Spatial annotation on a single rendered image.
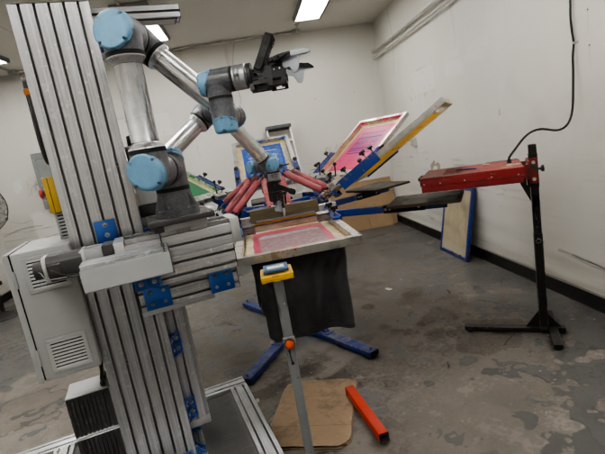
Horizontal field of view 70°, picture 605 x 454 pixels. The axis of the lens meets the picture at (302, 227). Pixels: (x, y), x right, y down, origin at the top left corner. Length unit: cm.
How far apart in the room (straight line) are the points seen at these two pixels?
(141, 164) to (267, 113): 528
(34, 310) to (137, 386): 48
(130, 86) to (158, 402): 120
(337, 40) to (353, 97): 85
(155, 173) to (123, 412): 99
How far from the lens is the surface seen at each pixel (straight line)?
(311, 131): 667
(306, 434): 206
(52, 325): 179
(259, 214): 253
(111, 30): 148
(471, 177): 274
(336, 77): 682
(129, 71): 147
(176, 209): 155
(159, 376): 191
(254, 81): 138
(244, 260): 192
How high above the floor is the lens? 143
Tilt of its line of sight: 11 degrees down
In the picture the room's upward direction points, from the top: 10 degrees counter-clockwise
